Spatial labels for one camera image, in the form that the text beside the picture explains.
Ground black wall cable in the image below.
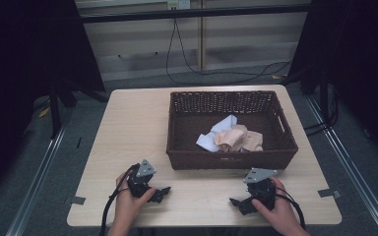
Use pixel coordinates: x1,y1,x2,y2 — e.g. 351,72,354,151
164,17,292,86

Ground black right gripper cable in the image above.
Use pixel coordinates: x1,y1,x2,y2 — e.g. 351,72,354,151
275,186,307,230

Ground grey tape strip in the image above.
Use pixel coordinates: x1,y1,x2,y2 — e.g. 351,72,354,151
317,188,342,200
70,195,88,207

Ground person's right hand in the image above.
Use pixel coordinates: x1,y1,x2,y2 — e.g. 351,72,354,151
251,176,300,231

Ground beige cloth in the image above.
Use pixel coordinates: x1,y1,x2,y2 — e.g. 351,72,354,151
213,124,265,153

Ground white wall socket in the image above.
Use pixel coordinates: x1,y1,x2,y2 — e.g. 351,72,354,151
166,0,192,11

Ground metal floor rail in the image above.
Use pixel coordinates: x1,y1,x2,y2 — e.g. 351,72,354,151
5,126,68,236
304,93,378,236

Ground white cloth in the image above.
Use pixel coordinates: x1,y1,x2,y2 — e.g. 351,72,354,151
195,114,239,153

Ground black metal stand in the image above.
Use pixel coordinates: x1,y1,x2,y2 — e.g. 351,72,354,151
48,78,77,140
318,67,332,127

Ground person's left hand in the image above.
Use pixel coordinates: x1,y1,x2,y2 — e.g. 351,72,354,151
114,169,158,230

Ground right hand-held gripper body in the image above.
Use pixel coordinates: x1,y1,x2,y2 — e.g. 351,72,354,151
242,167,280,211

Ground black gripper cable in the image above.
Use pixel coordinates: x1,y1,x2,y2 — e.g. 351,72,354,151
99,163,138,236
275,186,307,230

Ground black curtain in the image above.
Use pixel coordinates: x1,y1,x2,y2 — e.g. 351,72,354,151
281,0,378,166
0,0,106,201

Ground brown wicker basket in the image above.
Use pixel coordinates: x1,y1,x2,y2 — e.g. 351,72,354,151
165,89,299,171

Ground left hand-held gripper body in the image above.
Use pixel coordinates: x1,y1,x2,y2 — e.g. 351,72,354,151
126,158,158,199

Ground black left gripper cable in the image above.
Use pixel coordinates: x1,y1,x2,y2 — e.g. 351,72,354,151
99,163,138,236

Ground black floor cables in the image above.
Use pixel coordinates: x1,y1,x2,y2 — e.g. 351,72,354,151
302,88,340,138

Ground yellow floor tag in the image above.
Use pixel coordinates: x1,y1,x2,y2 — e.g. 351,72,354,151
37,105,51,119

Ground black horizontal bar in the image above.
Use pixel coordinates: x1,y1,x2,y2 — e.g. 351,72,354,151
78,3,312,25

